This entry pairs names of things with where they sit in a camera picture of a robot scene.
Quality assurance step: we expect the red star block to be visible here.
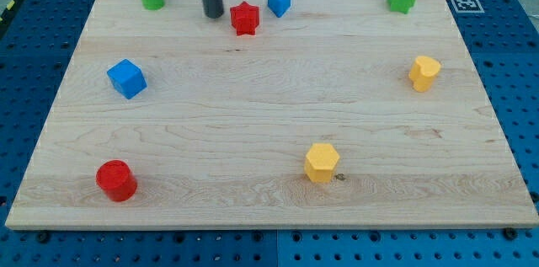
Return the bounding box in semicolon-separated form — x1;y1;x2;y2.
230;1;260;36

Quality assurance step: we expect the yellow heart block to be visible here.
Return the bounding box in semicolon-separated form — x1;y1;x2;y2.
408;56;441;93

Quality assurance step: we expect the blue cube block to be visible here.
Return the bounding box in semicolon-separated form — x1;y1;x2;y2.
107;59;147;99

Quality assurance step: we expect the light wooden board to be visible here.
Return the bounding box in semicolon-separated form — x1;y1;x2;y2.
6;0;538;231

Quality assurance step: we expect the yellow hexagon block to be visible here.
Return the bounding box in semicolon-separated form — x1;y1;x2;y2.
304;143;340;183

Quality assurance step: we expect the red cylinder block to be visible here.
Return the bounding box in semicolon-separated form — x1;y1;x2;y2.
95;160;137;202

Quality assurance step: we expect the white fiducial marker tag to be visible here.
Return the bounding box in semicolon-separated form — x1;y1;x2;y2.
450;0;484;13

